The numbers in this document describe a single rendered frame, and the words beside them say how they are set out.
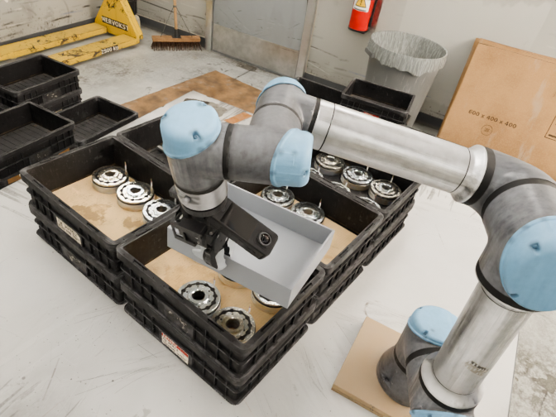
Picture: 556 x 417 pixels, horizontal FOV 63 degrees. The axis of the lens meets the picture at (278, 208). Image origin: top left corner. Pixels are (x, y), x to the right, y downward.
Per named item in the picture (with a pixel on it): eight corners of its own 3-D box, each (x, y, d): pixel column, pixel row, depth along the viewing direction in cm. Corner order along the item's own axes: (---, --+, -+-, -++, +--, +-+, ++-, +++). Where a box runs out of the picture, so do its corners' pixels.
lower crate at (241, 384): (310, 330, 121) (319, 301, 114) (235, 412, 101) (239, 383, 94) (203, 253, 137) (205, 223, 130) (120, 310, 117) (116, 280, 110)
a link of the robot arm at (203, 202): (235, 165, 66) (206, 206, 62) (237, 184, 70) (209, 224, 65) (191, 148, 68) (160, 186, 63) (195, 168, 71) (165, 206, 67)
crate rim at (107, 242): (206, 200, 125) (206, 193, 123) (112, 254, 105) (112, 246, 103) (113, 140, 141) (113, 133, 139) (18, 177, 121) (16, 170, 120)
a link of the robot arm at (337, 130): (557, 151, 74) (270, 55, 70) (583, 192, 66) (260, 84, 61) (513, 203, 81) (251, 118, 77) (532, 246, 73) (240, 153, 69)
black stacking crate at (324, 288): (373, 246, 134) (385, 216, 127) (318, 303, 114) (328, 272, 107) (270, 185, 150) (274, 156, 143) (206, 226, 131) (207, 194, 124)
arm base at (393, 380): (442, 366, 115) (457, 343, 108) (432, 419, 103) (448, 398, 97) (384, 341, 118) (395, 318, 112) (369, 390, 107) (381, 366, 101)
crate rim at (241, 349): (326, 278, 108) (328, 270, 107) (243, 360, 88) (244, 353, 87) (206, 200, 125) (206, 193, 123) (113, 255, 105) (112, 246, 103)
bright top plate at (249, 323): (264, 326, 101) (265, 324, 101) (232, 355, 94) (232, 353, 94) (232, 300, 105) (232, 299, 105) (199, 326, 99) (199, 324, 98)
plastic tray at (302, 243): (329, 247, 97) (334, 230, 94) (286, 309, 82) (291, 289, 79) (223, 198, 105) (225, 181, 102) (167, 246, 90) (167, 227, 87)
